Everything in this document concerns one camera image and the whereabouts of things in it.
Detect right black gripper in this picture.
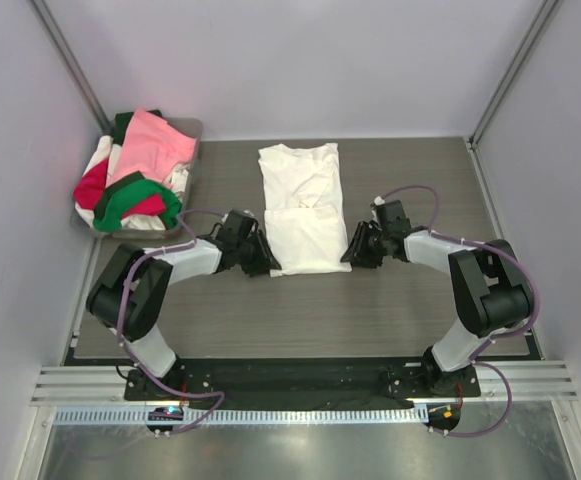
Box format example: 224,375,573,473
341,221,389,269

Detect white t shirt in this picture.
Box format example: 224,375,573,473
258,143,352,278

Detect clear plastic bin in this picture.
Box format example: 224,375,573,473
69,117,203,240

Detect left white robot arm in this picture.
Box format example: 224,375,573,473
86,209,281,399

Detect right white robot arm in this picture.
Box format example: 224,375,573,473
341,200,536,396

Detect green t shirt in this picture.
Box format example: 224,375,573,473
94,109,182,233

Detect pink t shirt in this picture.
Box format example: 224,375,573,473
107,109,197,187

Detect red t shirt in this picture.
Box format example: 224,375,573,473
73,158,108,211

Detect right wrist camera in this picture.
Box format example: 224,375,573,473
370,196,386,209

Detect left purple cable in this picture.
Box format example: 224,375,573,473
117,208,231,436

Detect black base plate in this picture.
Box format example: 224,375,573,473
122,355,482,409

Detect slotted cable duct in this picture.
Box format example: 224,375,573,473
54,404,428,426

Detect aluminium front rail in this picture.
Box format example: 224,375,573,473
32,360,578,405

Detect left aluminium frame post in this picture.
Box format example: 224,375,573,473
28,0,110,132

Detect aluminium frame post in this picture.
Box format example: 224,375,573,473
28,0,110,132
466,0,562,150

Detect right aluminium frame post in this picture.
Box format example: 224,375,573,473
466,0,562,150

